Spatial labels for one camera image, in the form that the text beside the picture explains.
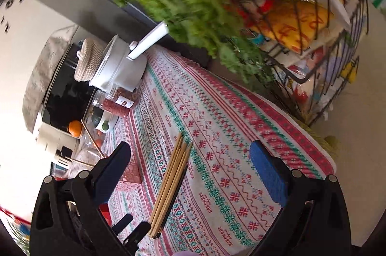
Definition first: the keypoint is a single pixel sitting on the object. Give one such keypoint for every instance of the woven basket lid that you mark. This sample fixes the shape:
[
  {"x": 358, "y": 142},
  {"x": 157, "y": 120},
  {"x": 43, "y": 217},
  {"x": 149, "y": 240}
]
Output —
[{"x": 87, "y": 60}]

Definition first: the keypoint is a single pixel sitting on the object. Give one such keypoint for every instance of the red green patterned tablecloth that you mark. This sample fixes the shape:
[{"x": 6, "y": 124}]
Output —
[{"x": 229, "y": 129}]

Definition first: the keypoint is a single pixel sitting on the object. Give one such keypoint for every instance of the grey patterned cover cloth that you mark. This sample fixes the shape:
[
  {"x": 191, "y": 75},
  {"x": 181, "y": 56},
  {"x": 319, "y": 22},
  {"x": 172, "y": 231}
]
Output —
[{"x": 39, "y": 72}]

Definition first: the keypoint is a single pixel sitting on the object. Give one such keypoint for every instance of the black chopstick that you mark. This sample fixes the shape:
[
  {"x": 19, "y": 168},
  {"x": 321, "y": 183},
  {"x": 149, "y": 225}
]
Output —
[{"x": 177, "y": 190}]

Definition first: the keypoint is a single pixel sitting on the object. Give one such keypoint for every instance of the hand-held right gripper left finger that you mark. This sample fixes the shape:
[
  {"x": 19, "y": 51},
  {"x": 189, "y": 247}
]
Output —
[{"x": 107, "y": 180}]

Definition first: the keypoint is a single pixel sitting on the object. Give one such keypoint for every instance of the clear jar red contents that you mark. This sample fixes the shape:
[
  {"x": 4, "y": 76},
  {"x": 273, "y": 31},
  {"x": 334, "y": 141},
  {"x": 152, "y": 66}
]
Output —
[
  {"x": 126, "y": 94},
  {"x": 116, "y": 107}
]

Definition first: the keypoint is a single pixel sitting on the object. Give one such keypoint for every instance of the yellow packet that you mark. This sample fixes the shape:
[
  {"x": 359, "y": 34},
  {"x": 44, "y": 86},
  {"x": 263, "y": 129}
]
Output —
[{"x": 289, "y": 20}]

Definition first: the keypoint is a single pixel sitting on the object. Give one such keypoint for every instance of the wooden chopsticks bundle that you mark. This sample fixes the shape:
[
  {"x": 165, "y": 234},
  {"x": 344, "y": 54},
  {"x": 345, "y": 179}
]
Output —
[{"x": 177, "y": 183}]

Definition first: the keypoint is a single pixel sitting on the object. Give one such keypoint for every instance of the pink perforated chopstick holder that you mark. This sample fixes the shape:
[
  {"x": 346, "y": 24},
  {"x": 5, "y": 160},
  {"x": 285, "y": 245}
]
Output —
[{"x": 131, "y": 177}]

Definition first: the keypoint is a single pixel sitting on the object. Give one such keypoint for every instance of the small red-orange fruit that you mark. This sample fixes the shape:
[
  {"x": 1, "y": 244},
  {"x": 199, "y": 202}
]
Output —
[{"x": 98, "y": 143}]

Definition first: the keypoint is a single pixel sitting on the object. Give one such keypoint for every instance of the orange fruit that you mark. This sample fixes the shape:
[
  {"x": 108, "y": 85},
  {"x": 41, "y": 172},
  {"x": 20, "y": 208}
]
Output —
[{"x": 75, "y": 127}]

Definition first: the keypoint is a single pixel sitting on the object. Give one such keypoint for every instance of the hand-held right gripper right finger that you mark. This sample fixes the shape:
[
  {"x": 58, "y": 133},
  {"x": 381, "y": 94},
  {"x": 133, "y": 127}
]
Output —
[{"x": 267, "y": 171}]

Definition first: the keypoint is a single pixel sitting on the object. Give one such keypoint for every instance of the black microwave oven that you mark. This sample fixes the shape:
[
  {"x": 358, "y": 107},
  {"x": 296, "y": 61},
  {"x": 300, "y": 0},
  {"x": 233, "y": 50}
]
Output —
[{"x": 60, "y": 99}]

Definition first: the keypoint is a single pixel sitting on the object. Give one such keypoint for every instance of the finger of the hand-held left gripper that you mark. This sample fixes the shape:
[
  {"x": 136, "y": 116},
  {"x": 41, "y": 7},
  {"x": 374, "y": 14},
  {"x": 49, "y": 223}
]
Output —
[
  {"x": 139, "y": 233},
  {"x": 123, "y": 221}
]

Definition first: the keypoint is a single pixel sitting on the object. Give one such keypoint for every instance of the small green fruit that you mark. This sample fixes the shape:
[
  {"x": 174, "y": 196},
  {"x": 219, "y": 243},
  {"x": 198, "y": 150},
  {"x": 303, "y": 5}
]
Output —
[{"x": 104, "y": 125}]

